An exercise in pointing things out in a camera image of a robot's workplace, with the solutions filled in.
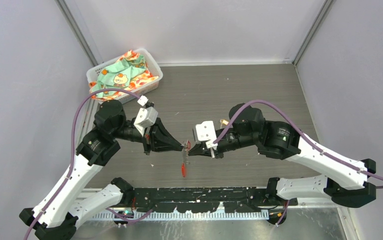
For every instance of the key with red tag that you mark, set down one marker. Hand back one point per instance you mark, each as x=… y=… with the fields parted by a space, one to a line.
x=188 y=145

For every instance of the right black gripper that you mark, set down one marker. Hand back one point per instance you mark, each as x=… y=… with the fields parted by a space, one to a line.
x=200 y=148

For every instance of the aluminium front rail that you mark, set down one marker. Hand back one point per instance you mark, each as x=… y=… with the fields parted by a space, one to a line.
x=198 y=215

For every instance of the key with yellow tag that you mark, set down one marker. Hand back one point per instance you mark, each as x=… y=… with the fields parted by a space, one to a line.
x=223 y=123

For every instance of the colourful patterned cloth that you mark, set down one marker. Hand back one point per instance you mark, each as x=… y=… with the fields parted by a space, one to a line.
x=125 y=74

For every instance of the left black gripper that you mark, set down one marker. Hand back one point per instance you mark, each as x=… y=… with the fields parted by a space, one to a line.
x=158 y=138

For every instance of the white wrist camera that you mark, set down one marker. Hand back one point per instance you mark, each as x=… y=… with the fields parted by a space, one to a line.
x=145 y=102
x=205 y=133

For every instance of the red keyring with metal chain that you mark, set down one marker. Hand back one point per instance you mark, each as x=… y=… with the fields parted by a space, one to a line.
x=185 y=162

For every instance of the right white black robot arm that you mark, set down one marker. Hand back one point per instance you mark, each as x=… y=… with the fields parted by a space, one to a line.
x=342 y=180

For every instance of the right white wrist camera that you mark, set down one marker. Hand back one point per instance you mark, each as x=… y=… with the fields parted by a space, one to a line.
x=205 y=133

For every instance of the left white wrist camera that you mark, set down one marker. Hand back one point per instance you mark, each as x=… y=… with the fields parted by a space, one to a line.
x=145 y=102

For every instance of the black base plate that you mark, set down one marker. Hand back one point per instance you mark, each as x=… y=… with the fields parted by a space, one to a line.
x=200 y=199

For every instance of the white plastic basket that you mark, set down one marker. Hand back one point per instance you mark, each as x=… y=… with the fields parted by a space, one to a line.
x=151 y=66

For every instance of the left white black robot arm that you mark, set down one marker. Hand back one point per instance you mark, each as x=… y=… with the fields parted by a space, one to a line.
x=58 y=215

